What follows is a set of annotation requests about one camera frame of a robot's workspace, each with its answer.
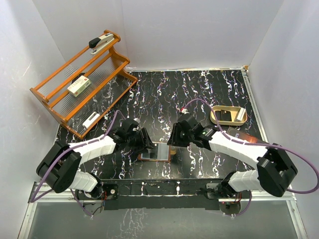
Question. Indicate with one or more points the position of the silver card in tray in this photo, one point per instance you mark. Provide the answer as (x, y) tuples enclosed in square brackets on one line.
[(240, 115)]

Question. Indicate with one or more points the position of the white staples box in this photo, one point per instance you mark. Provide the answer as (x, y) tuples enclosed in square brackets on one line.
[(78, 86)]

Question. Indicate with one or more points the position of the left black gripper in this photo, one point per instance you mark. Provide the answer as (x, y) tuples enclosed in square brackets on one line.
[(144, 139)]

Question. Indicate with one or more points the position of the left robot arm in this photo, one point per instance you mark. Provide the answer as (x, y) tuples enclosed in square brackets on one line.
[(60, 167)]

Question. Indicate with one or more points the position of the black and beige stapler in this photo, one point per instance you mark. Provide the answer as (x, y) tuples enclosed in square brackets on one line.
[(99, 43)]

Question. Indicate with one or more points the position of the brown leather card holder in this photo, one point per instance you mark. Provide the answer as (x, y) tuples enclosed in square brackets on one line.
[(172, 153)]

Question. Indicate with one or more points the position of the small white box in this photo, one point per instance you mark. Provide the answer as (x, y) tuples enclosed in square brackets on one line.
[(90, 120)]

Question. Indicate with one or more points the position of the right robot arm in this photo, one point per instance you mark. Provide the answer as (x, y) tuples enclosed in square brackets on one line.
[(272, 169)]

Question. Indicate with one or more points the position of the dark red picture book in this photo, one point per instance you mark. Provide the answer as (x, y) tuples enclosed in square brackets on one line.
[(243, 136)]

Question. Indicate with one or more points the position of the black card in tray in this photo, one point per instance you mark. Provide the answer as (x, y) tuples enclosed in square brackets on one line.
[(223, 115)]

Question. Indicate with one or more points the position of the orange wooden shelf rack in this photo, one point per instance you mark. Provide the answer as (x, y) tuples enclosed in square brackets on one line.
[(109, 82)]

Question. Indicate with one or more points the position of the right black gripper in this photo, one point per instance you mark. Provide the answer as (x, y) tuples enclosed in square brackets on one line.
[(175, 140)]

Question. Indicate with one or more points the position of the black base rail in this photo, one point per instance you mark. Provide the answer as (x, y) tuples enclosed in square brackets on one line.
[(159, 193)]

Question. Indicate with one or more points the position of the beige oval tray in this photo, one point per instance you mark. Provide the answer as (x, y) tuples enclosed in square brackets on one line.
[(233, 110)]

